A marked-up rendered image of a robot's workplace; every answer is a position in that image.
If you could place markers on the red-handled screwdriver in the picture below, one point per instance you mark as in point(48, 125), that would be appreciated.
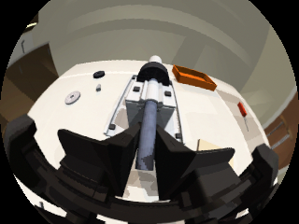
point(242, 110)

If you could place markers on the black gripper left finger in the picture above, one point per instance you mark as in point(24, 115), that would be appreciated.
point(116, 154)

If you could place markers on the orange rectangular tray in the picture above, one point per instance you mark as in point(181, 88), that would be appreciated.
point(193, 78)

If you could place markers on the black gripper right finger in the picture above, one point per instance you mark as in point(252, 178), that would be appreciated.
point(174, 162)

